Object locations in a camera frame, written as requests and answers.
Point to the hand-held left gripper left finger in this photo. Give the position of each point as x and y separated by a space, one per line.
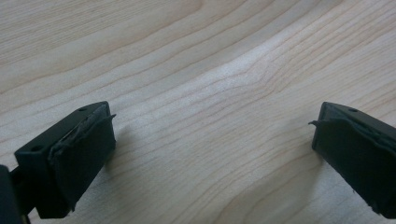
71 161

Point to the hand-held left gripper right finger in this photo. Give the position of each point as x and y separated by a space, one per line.
361 155

